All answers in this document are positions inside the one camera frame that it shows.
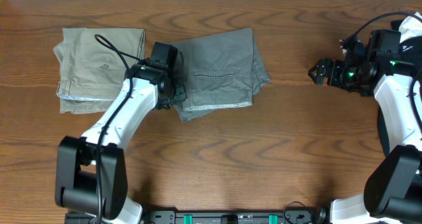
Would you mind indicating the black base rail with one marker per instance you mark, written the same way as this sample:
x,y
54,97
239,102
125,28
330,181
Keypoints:
x,y
289,216

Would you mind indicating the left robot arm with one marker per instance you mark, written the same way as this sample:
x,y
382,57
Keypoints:
x,y
91,176

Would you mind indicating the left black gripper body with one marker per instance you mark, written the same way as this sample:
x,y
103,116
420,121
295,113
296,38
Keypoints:
x,y
176,93

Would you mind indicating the white garment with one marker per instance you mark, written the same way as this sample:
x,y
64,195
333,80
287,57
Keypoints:
x,y
410,28

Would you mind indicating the grey shorts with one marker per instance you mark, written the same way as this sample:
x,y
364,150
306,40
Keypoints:
x,y
221,71

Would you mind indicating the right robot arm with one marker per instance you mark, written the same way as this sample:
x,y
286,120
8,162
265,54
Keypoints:
x,y
392,194

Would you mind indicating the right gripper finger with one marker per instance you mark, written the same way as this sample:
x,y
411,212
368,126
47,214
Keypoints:
x,y
315,75
324,63

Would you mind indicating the black t-shirt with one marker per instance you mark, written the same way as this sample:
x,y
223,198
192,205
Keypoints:
x,y
409,52

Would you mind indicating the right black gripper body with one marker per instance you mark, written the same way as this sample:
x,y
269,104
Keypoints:
x,y
349,78

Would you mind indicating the folded khaki shorts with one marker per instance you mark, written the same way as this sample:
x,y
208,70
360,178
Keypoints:
x,y
91,75

